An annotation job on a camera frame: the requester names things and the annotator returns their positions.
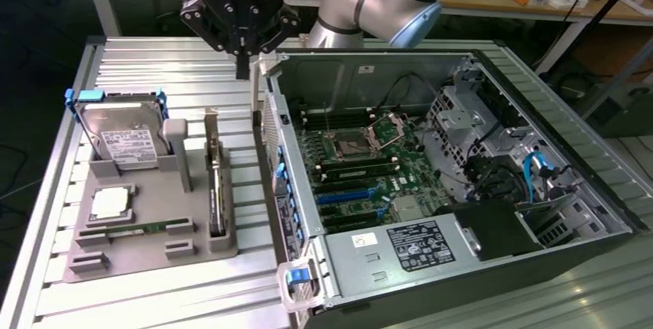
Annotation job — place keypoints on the metal socket cover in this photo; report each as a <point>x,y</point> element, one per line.
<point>391,128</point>

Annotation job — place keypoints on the black floor box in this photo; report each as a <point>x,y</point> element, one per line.
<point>623,114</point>

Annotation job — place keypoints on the green RAM stick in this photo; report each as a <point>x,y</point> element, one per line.
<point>148,226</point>

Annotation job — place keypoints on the grey power supply unit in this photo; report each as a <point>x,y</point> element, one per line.
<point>388,252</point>

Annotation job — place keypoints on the wooden desk with clutter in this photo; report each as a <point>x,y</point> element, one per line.
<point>484,0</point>

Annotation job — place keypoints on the black expansion slot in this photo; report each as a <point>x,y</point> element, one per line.
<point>352,220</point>

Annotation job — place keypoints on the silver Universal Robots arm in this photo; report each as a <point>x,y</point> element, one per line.
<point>367,4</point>

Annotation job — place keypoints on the silver CPU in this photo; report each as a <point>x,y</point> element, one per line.
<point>111,203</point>

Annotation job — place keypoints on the black RAM stick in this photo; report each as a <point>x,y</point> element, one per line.
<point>360,171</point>

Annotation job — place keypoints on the silver chipset heatsink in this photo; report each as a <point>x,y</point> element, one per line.
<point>408,207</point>

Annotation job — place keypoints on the open black PC case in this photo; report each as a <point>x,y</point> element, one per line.
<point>511,279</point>

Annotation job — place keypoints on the blue expansion slot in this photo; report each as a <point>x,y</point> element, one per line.
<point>343,196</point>

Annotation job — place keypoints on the grey parts rack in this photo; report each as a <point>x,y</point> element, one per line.
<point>154,206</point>

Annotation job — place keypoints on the black plastic shroud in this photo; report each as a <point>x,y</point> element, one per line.
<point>498,229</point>

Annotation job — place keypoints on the metal disk bay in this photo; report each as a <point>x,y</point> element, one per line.
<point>456,114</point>

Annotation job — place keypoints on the black tripod pole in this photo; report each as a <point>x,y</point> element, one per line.
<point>607,4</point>

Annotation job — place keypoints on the hard disk with blue bracket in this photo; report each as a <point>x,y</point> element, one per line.
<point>123,134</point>

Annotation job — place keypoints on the green motherboard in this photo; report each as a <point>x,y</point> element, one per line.
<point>408,176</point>

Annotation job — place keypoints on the thin locking lever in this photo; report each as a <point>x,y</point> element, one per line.
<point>328,118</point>

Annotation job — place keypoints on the black graphics card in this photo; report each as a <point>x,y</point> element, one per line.
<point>219,199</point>

